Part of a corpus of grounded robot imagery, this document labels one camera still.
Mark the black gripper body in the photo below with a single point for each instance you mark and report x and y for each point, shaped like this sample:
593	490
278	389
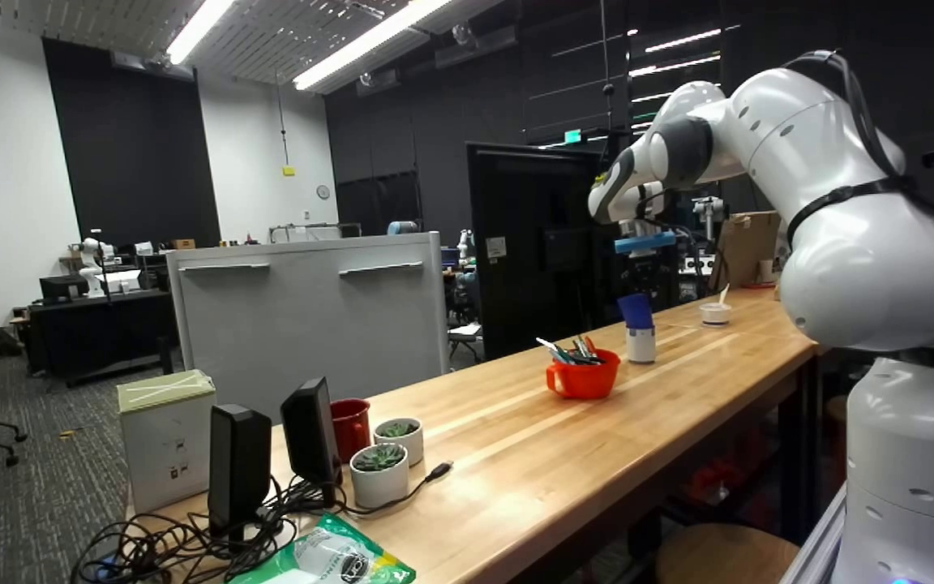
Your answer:
649	272

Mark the blue plastic cup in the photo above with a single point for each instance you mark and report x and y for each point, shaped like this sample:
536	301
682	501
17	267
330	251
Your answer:
636	311

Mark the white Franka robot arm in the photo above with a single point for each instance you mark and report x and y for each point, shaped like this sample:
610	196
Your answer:
877	260

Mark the red cup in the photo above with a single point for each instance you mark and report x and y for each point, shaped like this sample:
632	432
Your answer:
352	426

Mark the white spoon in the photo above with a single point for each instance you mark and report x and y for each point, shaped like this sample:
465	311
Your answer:
725	293

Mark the small white bowl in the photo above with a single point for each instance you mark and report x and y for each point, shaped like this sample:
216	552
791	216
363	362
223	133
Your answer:
713	316

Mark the brown cardboard box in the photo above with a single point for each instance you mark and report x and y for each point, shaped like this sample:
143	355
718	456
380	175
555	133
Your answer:
749	247

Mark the bundle of coloured markers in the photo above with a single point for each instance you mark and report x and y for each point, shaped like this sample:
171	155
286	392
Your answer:
570	350

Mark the tall black cabinet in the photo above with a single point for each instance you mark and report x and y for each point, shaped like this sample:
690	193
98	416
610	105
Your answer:
532	269

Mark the white paper label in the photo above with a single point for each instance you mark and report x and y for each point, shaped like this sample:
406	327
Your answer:
497	247

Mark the round wooden stool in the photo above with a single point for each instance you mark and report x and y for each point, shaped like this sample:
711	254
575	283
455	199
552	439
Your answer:
722	555

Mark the small white plant pot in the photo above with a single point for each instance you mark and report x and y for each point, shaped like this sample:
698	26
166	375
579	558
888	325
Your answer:
380	482
403	434

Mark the long ceiling light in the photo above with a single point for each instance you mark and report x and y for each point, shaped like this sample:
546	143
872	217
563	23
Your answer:
370	39
203	26

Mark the black desktop speaker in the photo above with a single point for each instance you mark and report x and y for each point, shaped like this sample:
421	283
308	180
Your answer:
308	432
237	468

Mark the green wipes package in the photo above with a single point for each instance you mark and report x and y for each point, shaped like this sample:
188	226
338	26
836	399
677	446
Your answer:
363	558

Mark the white box with pale lid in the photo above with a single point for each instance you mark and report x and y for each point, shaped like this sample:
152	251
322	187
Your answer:
166	446

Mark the black desk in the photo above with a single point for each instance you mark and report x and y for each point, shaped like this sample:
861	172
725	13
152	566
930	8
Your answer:
98	332

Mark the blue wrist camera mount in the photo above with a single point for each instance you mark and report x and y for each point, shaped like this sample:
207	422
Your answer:
647	244

